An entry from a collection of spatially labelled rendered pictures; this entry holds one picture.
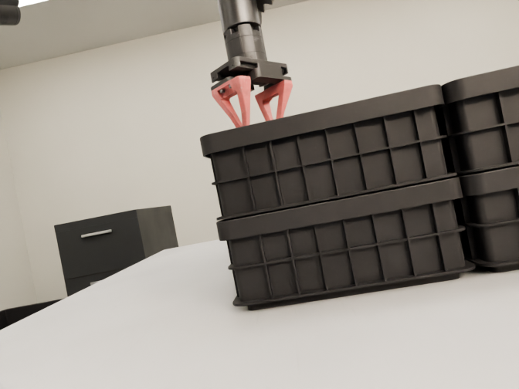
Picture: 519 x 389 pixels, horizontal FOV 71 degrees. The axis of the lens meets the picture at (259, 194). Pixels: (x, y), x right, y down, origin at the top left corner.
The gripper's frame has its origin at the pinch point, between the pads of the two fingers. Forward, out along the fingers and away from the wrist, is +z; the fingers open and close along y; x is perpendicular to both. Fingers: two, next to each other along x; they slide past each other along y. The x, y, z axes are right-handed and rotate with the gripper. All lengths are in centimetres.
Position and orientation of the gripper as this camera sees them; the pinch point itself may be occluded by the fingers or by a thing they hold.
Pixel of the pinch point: (260, 130)
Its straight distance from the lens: 54.8
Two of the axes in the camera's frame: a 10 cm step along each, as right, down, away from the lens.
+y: -7.3, 1.3, -6.7
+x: 6.6, -1.3, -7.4
